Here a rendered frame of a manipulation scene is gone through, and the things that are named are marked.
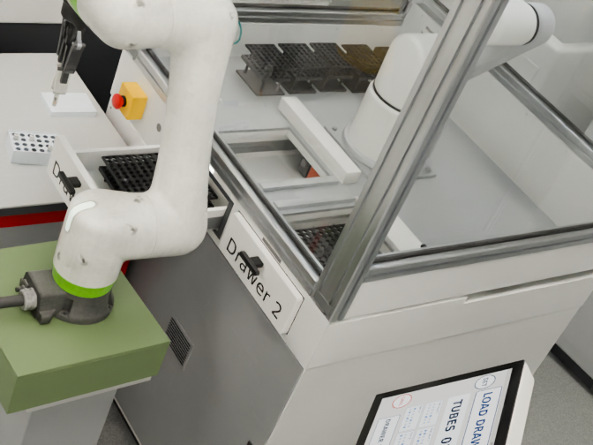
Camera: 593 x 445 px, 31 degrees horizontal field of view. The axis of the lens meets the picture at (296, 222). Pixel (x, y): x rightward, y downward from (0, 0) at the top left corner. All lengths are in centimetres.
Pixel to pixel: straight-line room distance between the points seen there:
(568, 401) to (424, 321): 163
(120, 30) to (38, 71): 113
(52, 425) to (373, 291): 72
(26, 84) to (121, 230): 102
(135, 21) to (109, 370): 68
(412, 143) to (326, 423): 85
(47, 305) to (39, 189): 55
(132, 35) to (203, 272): 86
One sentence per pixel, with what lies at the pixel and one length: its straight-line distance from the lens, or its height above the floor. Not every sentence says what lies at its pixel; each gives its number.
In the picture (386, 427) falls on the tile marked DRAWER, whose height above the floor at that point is 100.
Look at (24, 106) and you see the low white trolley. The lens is 286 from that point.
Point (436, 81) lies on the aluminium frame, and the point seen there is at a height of 153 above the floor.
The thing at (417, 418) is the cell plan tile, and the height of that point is 105.
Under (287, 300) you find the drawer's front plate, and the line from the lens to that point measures 230.
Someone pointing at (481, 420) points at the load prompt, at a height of 116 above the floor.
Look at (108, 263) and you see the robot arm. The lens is 205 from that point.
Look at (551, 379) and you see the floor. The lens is 407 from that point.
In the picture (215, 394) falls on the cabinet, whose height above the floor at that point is 48.
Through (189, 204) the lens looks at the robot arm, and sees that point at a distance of 207.
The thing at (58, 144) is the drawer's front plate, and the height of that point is 92.
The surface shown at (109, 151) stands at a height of 89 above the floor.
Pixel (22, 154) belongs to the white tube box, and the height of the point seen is 79.
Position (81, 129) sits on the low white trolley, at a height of 76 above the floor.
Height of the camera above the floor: 233
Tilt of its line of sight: 34 degrees down
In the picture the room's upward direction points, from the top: 24 degrees clockwise
